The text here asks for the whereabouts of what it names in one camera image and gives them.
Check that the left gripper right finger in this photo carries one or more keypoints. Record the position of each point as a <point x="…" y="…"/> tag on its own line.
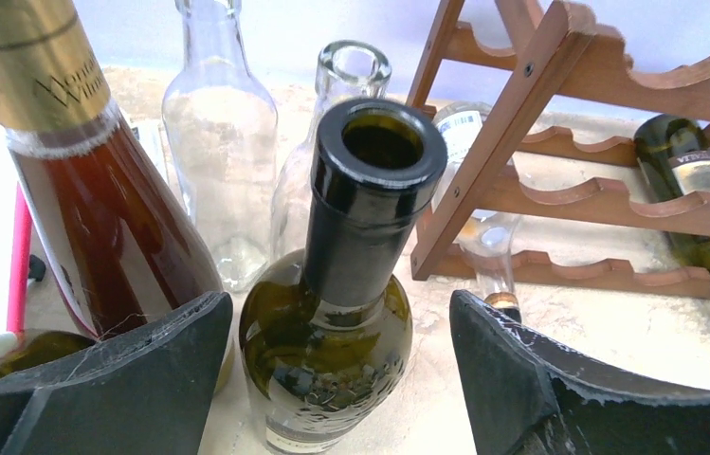
<point x="527" y="393"/>

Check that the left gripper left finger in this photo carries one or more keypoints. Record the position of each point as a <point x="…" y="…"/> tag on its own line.
<point x="147" y="391"/>

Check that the dark gold-capped wine bottle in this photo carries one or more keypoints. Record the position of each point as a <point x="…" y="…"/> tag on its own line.
<point x="122" y="250"/>

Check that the clear slim glass bottle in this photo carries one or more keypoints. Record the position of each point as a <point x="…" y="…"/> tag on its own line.
<point x="221" y="124"/>

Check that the brown wooden wine rack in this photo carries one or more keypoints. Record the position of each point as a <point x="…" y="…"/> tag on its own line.
<point x="561" y="50"/>

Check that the red framed whiteboard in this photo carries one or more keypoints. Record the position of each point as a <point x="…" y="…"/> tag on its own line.
<point x="19" y="265"/>

